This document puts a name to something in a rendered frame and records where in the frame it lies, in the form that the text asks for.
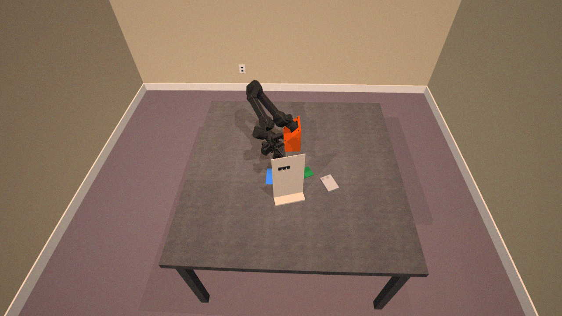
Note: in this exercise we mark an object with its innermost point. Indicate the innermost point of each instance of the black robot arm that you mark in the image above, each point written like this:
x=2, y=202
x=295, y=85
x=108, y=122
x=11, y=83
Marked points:
x=255, y=94

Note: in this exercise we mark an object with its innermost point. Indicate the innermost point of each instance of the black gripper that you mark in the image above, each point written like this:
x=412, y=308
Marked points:
x=278, y=148

